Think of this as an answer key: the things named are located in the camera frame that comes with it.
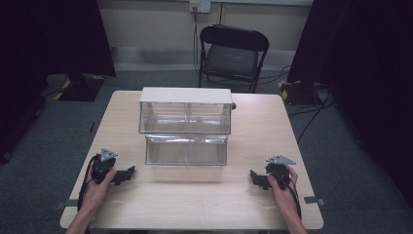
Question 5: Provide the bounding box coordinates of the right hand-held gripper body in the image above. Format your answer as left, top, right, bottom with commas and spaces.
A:
264, 154, 297, 192

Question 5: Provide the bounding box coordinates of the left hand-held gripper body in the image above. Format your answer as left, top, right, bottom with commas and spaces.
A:
91, 147, 119, 185

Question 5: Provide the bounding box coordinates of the person's left hand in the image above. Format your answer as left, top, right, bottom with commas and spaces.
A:
81, 168, 118, 211

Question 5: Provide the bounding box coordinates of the person's right hand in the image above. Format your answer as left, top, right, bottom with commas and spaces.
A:
267, 165, 300, 213

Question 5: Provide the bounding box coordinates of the grey tape strip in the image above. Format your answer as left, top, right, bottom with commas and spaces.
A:
303, 195, 326, 207
55, 198, 80, 210

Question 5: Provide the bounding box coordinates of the clear plastic drawer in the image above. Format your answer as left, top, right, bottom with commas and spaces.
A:
144, 133, 229, 168

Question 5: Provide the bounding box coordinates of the black stand base striped tape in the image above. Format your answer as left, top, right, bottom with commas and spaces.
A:
277, 79, 326, 107
54, 72, 107, 102

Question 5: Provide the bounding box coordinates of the clear box with white lid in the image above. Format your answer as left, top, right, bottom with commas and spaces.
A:
138, 86, 234, 136

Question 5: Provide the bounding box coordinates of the black folding chair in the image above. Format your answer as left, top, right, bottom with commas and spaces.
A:
198, 23, 271, 95

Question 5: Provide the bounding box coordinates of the dark curtain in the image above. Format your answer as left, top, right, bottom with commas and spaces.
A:
0, 0, 117, 164
286, 0, 413, 211

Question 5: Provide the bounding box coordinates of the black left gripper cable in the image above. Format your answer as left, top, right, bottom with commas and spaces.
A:
77, 153, 102, 213

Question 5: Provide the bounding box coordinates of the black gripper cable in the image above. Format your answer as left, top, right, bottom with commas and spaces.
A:
77, 153, 102, 213
285, 177, 303, 220

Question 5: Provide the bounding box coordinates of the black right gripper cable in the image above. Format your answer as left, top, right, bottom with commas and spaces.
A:
285, 177, 303, 220

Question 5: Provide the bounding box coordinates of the black floor cable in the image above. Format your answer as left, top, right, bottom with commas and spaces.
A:
286, 87, 336, 144
257, 63, 292, 86

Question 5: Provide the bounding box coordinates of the black cable from outlet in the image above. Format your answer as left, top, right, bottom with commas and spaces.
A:
192, 5, 202, 76

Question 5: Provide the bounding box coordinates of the white wall outlet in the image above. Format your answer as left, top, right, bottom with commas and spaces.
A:
189, 0, 212, 15

